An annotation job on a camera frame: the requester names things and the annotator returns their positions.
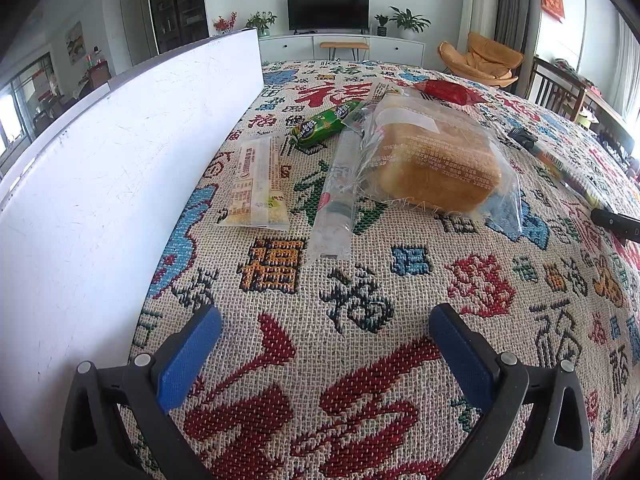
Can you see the green sausage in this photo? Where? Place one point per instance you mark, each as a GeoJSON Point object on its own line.
{"type": "Point", "coordinates": [320, 125]}

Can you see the red snack packet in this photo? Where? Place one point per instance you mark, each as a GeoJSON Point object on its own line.
{"type": "Point", "coordinates": [450, 91]}

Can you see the black television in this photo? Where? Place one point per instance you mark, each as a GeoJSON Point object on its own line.
{"type": "Point", "coordinates": [327, 10]}

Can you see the green potted plant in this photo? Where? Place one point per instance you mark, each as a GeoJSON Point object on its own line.
{"type": "Point", "coordinates": [261, 22]}

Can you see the long clear snack packet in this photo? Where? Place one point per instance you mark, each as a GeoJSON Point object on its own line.
{"type": "Point", "coordinates": [335, 200]}

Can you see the orange lounge chair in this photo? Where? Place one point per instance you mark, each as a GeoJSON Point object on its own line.
{"type": "Point", "coordinates": [485, 57]}

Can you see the dark wooden chair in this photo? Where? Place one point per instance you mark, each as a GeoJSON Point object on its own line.
{"type": "Point", "coordinates": [555, 87]}

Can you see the red wall hanging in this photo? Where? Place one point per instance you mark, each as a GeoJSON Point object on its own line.
{"type": "Point", "coordinates": [554, 0]}

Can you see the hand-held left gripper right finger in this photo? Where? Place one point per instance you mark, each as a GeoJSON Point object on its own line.
{"type": "Point", "coordinates": [460, 355]}

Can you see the white board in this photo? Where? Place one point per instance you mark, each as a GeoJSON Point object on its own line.
{"type": "Point", "coordinates": [100, 185]}

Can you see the wooden stool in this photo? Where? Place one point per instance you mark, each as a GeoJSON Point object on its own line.
{"type": "Point", "coordinates": [344, 45]}

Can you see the red flower plant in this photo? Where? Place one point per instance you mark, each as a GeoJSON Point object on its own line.
{"type": "Point", "coordinates": [224, 22]}

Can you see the pale cracker packet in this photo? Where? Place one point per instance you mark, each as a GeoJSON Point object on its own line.
{"type": "Point", "coordinates": [255, 180]}

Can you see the black clip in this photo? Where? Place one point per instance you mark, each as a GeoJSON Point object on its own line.
{"type": "Point", "coordinates": [522, 137]}

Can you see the white television cabinet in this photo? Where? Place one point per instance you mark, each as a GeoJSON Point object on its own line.
{"type": "Point", "coordinates": [290, 47]}

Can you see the wooden dining table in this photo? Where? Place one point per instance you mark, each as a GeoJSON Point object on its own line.
{"type": "Point", "coordinates": [610, 117]}

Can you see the small potted plant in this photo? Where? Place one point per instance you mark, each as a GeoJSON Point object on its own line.
{"type": "Point", "coordinates": [381, 24]}

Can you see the white curtain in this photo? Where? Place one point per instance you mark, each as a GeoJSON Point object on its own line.
{"type": "Point", "coordinates": [477, 5]}

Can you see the long printed snack packet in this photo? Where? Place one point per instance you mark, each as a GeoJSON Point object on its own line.
{"type": "Point", "coordinates": [565, 172]}

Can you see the printed woven blanket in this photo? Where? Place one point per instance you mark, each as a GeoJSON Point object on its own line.
{"type": "Point", "coordinates": [350, 360]}

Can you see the glass balcony door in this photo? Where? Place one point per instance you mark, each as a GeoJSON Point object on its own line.
{"type": "Point", "coordinates": [25, 102]}

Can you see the wall painting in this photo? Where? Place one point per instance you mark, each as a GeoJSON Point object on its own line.
{"type": "Point", "coordinates": [75, 42]}

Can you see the white door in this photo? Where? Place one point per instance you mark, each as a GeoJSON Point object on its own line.
{"type": "Point", "coordinates": [135, 30]}

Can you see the dark display cabinet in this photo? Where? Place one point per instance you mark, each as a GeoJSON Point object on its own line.
{"type": "Point", "coordinates": [177, 7]}

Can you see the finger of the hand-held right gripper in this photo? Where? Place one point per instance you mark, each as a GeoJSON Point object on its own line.
{"type": "Point", "coordinates": [612, 221]}

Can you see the grey curtain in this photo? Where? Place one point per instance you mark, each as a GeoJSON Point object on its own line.
{"type": "Point", "coordinates": [517, 10]}

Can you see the bread loaf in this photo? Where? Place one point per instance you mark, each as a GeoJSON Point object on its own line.
{"type": "Point", "coordinates": [435, 160]}

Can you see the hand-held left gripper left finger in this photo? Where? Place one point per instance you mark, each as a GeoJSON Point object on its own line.
{"type": "Point", "coordinates": [187, 355]}

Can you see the large leafy potted plant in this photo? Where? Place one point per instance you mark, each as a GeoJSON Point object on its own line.
{"type": "Point", "coordinates": [409, 21]}

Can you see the dark sideboard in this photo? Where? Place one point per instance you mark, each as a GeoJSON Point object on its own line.
{"type": "Point", "coordinates": [95, 77]}

